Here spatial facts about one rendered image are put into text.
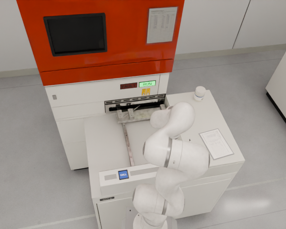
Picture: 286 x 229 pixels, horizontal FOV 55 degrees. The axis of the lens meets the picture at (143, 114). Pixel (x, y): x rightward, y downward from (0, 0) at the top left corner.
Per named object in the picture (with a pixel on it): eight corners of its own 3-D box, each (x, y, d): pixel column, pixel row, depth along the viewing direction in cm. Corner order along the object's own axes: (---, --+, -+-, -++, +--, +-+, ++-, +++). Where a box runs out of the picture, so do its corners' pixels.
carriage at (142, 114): (115, 115, 201) (115, 112, 199) (163, 109, 208) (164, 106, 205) (117, 123, 196) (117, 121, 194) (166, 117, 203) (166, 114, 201)
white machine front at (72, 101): (55, 119, 200) (42, 78, 169) (162, 105, 214) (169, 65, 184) (55, 122, 198) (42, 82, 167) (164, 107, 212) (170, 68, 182)
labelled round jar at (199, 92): (192, 95, 202) (194, 86, 195) (200, 94, 204) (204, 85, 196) (194, 102, 198) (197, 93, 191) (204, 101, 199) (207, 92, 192)
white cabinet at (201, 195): (92, 171, 266) (83, 118, 203) (187, 155, 282) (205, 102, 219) (100, 239, 226) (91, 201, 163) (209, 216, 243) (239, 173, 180)
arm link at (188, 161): (149, 191, 131) (183, 197, 131) (145, 215, 124) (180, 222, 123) (167, 129, 93) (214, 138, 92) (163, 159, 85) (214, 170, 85)
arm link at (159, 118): (150, 126, 110) (149, 130, 140) (190, 127, 110) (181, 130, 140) (151, 104, 111) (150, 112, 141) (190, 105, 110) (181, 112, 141)
